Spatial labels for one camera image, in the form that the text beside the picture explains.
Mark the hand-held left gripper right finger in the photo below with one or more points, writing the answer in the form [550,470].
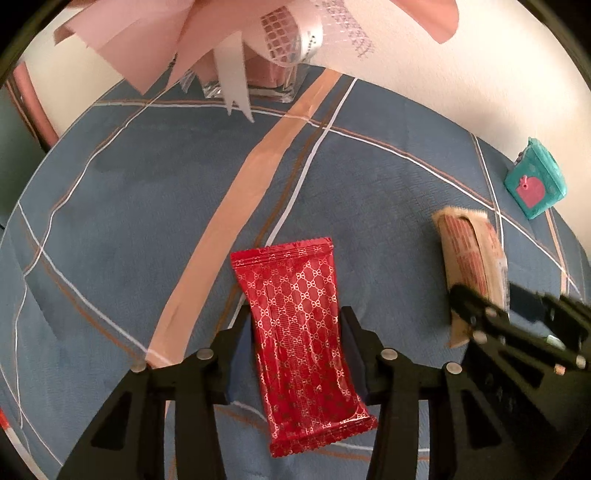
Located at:
[353,350]

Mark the beige snack packet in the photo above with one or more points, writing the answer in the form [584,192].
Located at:
[471,258]

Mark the pink rose paper bouquet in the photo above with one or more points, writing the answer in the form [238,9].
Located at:
[138,37]

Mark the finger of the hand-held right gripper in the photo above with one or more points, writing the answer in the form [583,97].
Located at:
[526,302]
[485,318]

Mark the red patterned snack packet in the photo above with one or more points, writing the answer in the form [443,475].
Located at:
[300,332]

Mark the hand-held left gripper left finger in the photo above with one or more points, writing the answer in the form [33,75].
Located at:
[236,369]

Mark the clear glass vase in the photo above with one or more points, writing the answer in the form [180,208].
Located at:
[272,78]

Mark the teal house-shaped box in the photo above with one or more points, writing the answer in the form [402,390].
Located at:
[531,184]

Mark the pink chair back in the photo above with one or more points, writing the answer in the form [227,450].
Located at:
[32,101]

